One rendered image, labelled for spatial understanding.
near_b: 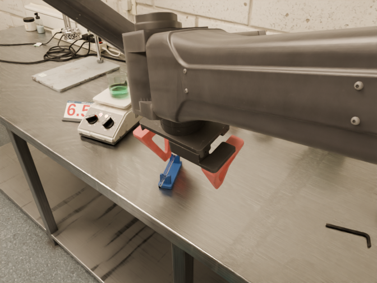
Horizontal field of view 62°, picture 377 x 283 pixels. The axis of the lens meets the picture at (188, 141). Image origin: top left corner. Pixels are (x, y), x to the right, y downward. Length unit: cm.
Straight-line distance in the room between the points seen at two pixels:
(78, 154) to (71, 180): 99
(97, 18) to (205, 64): 50
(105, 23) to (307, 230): 58
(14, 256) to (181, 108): 158
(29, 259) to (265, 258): 126
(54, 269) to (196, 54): 150
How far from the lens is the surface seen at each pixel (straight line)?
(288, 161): 88
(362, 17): 103
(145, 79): 26
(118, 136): 92
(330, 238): 72
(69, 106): 110
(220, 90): 17
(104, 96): 99
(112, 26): 68
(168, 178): 75
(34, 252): 172
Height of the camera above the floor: 128
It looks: 35 degrees down
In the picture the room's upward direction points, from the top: straight up
